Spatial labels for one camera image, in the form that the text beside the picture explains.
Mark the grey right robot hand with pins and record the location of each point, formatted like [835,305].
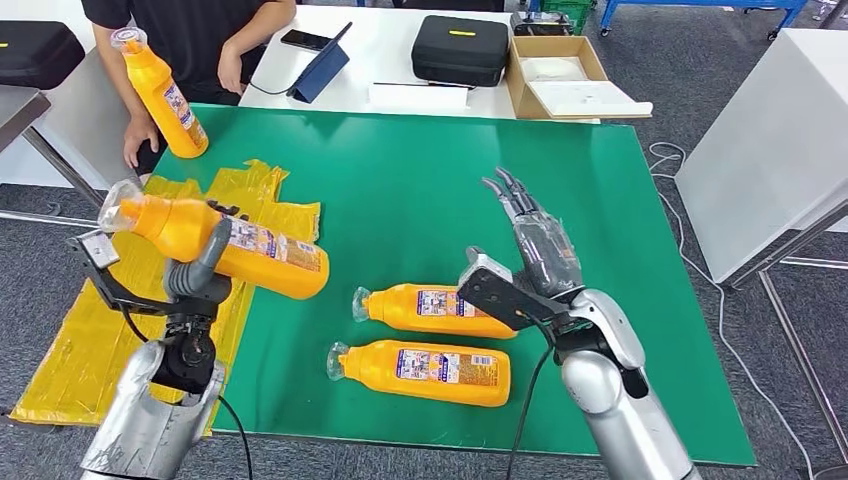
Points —
[546,252]

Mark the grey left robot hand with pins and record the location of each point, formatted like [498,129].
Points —
[218,245]

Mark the person's left hand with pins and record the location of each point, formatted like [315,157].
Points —
[235,69]

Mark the person's right hand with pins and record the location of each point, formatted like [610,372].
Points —
[140,142]

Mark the orange detergent bottle clear cap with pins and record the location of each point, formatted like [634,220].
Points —
[162,99]
[397,311]
[265,265]
[371,371]

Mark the person's right forearm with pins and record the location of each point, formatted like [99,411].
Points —
[114,79]

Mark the person's left forearm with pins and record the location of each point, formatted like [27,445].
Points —
[265,30]

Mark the person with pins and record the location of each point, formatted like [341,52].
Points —
[192,33]

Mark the white side table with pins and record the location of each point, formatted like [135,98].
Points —
[86,126]

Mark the black smartphone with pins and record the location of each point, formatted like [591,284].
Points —
[306,40]

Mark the blue tablet case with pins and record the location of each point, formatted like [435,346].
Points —
[322,73]

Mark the grey table metal leg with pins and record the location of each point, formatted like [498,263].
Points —
[16,109]

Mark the black zip case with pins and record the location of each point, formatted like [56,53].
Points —
[33,54]

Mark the white desk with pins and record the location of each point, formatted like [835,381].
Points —
[391,60]

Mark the white foam sheet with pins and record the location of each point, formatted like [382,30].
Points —
[590,98]

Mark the cardboard box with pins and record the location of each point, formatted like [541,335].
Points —
[520,93]

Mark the white round foam insert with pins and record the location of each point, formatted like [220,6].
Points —
[553,68]

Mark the yellow plastic sheet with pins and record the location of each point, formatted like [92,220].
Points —
[73,358]

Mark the white paper sheet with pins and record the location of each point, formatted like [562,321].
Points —
[417,97]

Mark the thin black pen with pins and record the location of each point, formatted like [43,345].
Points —
[424,85]

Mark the black case yellow label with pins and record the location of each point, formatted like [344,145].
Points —
[460,53]

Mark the black device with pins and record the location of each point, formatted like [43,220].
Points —
[542,23]

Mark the white table metal legs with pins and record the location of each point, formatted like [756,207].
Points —
[762,146]

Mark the green plastic crate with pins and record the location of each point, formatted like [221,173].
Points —
[566,8]

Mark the blue metal rack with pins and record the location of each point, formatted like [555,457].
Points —
[702,4]

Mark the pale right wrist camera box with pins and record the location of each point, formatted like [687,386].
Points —
[487,265]

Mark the black right wrist camera bracket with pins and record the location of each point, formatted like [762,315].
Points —
[503,301]

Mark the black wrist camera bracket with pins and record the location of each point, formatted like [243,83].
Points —
[112,291]
[503,301]

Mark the black left wrist camera bracket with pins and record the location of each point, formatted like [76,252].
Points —
[112,291]

